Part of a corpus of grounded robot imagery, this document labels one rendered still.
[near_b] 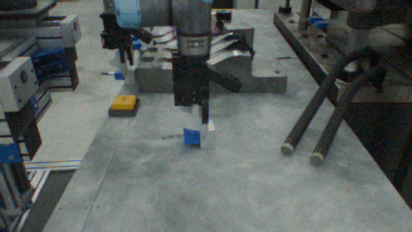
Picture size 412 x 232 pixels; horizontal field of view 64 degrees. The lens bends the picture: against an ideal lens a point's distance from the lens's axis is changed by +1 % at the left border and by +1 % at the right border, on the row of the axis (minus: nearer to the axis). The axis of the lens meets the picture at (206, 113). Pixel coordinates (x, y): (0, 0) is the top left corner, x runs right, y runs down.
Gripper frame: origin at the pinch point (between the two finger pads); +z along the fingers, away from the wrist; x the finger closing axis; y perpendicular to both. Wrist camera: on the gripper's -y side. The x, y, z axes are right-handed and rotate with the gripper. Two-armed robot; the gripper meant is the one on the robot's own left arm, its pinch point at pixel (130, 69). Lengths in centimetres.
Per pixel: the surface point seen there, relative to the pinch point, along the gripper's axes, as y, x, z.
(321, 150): -59, 41, 2
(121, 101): -4.9, 23.0, 0.9
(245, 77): -41.2, 5.0, -1.0
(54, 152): 80, -59, 85
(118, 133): -7.3, 34.3, 4.6
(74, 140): 73, -74, 85
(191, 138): -28.3, 39.6, 1.5
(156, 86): -11.8, 8.2, 2.1
